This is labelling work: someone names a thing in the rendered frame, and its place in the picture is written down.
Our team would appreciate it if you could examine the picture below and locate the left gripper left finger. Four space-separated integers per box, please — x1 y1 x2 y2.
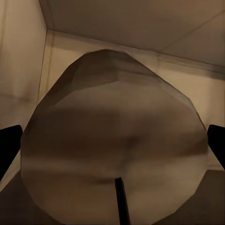
0 124 23 181

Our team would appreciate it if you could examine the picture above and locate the pillar candle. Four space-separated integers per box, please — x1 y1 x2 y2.
20 49 209 225

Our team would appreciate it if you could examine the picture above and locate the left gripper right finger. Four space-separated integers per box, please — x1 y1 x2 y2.
207 125 225 169

